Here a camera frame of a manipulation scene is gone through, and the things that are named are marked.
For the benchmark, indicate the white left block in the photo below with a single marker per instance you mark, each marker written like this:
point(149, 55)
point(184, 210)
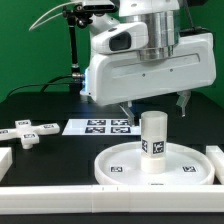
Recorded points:
point(5, 160)

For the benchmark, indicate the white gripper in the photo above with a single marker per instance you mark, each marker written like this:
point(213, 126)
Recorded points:
point(125, 77)

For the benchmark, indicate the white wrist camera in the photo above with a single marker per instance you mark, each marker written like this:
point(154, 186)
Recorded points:
point(121, 38)

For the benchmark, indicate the white marker sheet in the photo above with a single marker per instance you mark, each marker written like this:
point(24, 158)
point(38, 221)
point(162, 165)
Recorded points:
point(91, 127)

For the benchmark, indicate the white right block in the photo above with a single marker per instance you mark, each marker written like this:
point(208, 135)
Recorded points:
point(216, 156)

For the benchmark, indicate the white block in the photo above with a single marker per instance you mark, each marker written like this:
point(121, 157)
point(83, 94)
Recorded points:
point(5, 160)
point(216, 156)

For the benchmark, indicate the white cross-shaped table base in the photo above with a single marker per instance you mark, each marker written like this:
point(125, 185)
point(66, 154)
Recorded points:
point(27, 133)

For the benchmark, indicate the white front rail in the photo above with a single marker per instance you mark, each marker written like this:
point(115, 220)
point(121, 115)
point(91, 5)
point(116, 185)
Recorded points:
point(111, 198)

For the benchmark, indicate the white round table top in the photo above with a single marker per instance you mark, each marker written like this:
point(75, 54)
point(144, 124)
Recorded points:
point(127, 164)

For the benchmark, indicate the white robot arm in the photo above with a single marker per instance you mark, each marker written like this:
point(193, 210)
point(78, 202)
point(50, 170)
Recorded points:
point(144, 55)

